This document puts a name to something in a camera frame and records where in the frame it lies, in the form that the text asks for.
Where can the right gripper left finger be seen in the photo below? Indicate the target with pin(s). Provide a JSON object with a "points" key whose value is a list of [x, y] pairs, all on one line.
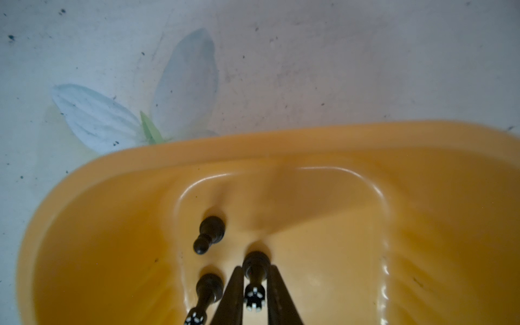
{"points": [[230, 308]]}

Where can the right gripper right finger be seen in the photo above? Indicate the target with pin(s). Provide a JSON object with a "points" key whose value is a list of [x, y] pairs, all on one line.
{"points": [[281, 309]]}

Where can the black chess piece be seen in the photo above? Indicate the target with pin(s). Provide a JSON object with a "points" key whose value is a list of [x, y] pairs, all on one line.
{"points": [[209, 289], [256, 267], [211, 231]]}

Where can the yellow plastic tray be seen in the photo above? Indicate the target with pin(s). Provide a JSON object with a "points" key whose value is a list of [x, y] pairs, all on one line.
{"points": [[396, 223]]}

